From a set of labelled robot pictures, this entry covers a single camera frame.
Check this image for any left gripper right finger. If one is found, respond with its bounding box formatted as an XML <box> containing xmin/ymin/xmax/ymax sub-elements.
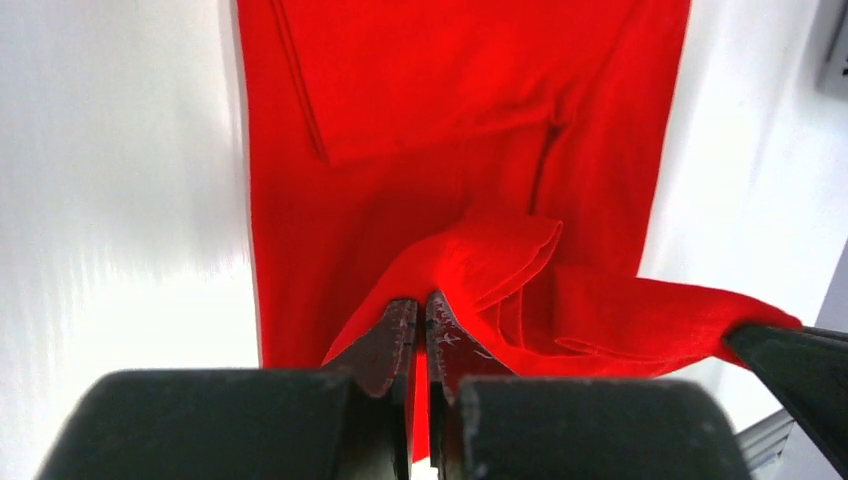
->
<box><xmin>425</xmin><ymin>291</ymin><xmax>750</xmax><ymax>479</ymax></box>

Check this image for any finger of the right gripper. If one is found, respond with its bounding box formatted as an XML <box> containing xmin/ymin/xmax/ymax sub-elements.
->
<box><xmin>724</xmin><ymin>325</ymin><xmax>847</xmax><ymax>474</ymax></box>

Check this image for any red t-shirt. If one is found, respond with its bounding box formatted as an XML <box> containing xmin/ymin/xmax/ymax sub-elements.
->
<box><xmin>235</xmin><ymin>0</ymin><xmax>804</xmax><ymax>463</ymax></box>

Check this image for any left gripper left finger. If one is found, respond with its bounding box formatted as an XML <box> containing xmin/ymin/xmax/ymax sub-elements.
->
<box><xmin>40</xmin><ymin>300</ymin><xmax>419</xmax><ymax>479</ymax></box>

